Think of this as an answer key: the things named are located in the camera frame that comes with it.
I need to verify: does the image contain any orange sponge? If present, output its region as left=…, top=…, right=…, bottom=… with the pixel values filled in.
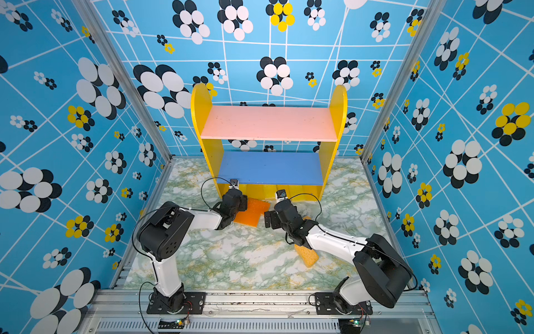
left=234, top=212, right=261, bottom=228
left=248, top=198, right=271, bottom=215

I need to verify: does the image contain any yellow sponge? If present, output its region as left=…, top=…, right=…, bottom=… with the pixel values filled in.
left=243, top=185, right=265, bottom=200
left=264, top=185, right=278, bottom=200
left=287, top=185, right=304, bottom=198

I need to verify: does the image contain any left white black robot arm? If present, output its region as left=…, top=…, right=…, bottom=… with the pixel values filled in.
left=137, top=188, right=248, bottom=314

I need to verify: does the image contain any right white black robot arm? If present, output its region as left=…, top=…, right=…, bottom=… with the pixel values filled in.
left=264, top=199, right=413, bottom=314

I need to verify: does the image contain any yellow shelf with coloured boards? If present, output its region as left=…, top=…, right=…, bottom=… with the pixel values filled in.
left=191, top=84, right=348, bottom=200

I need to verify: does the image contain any tan sponge front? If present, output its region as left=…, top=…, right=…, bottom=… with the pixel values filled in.
left=294, top=244, right=319, bottom=268

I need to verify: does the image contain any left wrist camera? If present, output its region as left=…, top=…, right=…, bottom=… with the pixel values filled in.
left=229, top=179, right=239, bottom=189

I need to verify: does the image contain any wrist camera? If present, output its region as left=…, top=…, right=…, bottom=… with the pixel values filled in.
left=275, top=189, right=288, bottom=203
left=229, top=179, right=239, bottom=189

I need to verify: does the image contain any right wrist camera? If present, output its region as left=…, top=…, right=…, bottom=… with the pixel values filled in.
left=275, top=189, right=288, bottom=203

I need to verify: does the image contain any left black cable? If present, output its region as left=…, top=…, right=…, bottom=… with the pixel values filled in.
left=131, top=177, right=231, bottom=334

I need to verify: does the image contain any black cable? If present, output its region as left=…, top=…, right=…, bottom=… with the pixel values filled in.
left=285, top=193, right=419, bottom=293
left=131, top=177, right=231, bottom=334

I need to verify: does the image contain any right black cable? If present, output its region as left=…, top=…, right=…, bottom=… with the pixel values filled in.
left=285, top=193, right=419, bottom=293

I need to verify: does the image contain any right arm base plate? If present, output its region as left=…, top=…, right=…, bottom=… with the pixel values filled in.
left=311, top=292, right=374, bottom=317

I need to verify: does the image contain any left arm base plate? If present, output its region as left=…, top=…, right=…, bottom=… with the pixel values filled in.
left=146, top=291, right=207, bottom=315

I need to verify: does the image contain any aluminium front rail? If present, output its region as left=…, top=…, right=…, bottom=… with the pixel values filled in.
left=79, top=289, right=442, bottom=333

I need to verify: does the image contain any left aluminium corner post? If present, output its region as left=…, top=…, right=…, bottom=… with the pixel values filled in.
left=72, top=0, right=172, bottom=164

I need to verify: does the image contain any aluminium corner post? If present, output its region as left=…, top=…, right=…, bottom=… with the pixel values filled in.
left=72, top=0, right=172, bottom=164
left=361, top=0, right=446, bottom=163

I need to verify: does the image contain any right aluminium corner post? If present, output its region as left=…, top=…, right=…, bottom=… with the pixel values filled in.
left=361, top=0, right=446, bottom=163

